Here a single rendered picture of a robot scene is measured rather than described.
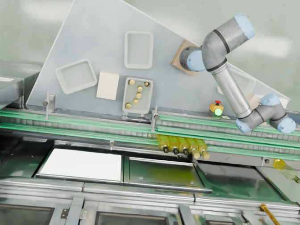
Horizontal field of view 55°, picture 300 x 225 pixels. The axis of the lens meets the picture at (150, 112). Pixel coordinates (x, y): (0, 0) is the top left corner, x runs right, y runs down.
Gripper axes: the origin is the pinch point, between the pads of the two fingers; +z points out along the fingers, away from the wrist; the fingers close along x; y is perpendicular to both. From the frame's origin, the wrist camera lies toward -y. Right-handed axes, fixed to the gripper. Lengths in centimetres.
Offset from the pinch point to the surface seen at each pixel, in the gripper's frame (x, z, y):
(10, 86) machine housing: 57, 13, 128
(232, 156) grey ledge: 36.2, 22.5, -15.6
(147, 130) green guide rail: 44, 16, 46
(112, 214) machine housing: 70, -42, 55
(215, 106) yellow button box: 12.4, 27.9, 11.7
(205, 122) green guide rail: 23.2, 16.0, 16.4
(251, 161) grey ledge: 33.2, 22.6, -29.5
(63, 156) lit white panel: 76, 1, 85
